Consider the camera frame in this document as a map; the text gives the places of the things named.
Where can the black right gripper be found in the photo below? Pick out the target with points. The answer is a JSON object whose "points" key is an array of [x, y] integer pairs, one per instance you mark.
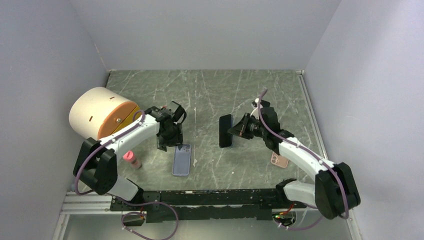
{"points": [[241, 129]]}

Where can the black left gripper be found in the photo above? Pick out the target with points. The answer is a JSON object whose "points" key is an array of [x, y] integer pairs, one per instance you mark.
{"points": [[177, 139]]}

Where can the blue smartphone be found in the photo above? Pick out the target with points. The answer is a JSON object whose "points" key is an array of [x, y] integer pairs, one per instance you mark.
{"points": [[225, 138]]}

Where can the lavender phone case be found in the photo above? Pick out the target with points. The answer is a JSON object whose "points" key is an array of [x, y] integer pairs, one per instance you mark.
{"points": [[182, 160]]}

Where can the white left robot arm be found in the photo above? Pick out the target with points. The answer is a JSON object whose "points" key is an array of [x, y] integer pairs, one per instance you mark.
{"points": [[97, 162]]}

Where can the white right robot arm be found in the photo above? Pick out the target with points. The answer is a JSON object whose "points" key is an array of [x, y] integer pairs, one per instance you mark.
{"points": [[333, 192]]}

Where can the pink phone case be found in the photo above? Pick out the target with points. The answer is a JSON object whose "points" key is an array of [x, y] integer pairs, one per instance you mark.
{"points": [[279, 161]]}

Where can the pink capped small bottle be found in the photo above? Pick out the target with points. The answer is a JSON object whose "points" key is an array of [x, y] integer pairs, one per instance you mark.
{"points": [[131, 158]]}

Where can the beige and orange cylinder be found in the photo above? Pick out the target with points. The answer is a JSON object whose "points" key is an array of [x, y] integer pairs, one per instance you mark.
{"points": [[100, 112]]}

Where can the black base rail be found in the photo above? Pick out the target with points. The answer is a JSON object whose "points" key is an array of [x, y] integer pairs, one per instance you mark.
{"points": [[168, 205]]}

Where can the aluminium frame rail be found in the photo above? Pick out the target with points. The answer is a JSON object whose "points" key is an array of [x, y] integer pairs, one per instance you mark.
{"points": [[89, 204]]}

